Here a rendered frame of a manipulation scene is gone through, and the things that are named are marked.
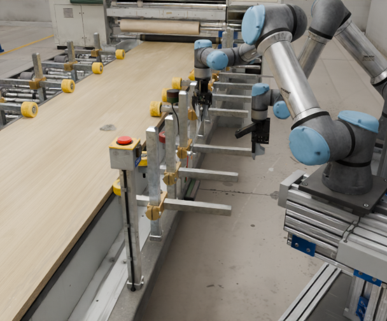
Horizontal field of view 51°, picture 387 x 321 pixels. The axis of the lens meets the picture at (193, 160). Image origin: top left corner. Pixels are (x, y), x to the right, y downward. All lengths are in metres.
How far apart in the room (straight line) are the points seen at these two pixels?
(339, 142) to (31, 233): 0.97
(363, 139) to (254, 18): 0.48
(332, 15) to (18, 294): 1.36
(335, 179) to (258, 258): 1.41
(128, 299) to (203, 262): 1.25
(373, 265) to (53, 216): 1.00
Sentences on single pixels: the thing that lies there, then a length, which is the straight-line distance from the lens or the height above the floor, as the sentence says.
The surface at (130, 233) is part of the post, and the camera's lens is 1.29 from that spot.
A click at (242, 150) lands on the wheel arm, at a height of 0.86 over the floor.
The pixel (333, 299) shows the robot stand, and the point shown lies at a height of 0.21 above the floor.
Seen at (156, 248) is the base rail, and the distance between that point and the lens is 1.58.
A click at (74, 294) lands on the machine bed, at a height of 0.67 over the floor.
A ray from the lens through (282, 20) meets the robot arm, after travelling 1.35.
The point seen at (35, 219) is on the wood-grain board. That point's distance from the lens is 1.47.
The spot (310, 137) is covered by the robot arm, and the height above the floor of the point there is 1.24.
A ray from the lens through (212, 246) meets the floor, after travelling 2.72.
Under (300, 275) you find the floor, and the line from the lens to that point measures 2.59.
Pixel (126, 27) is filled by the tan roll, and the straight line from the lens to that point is 4.34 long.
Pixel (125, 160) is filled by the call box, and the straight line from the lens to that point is 1.14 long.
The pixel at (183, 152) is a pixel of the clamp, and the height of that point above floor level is 0.86.
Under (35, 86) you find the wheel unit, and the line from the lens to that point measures 2.81.
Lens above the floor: 1.68
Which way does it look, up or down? 27 degrees down
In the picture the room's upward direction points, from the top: straight up
